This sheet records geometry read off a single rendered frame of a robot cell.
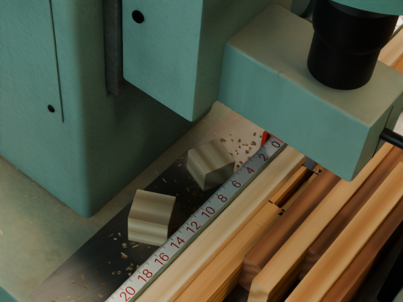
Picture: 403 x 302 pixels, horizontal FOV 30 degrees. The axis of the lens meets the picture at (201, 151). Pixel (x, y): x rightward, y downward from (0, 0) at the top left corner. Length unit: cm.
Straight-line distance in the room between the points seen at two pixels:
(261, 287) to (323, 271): 5
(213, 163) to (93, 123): 17
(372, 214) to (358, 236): 3
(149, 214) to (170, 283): 18
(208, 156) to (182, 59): 25
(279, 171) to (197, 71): 14
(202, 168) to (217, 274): 22
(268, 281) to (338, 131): 13
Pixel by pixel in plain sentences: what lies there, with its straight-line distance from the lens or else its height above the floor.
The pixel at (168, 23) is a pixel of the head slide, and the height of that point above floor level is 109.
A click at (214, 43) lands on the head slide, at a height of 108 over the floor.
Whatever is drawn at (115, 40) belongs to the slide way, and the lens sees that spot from 63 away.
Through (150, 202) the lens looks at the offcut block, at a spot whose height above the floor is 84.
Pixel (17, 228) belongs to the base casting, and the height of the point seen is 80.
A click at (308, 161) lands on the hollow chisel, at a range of 68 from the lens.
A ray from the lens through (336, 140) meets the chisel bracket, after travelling 59.
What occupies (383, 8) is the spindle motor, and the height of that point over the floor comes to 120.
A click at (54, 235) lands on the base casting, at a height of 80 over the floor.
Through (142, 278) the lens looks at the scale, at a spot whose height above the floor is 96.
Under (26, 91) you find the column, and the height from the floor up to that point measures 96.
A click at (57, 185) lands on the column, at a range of 80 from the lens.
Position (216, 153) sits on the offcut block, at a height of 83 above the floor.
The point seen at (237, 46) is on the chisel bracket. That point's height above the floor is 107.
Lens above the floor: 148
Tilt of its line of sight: 51 degrees down
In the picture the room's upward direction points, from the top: 6 degrees clockwise
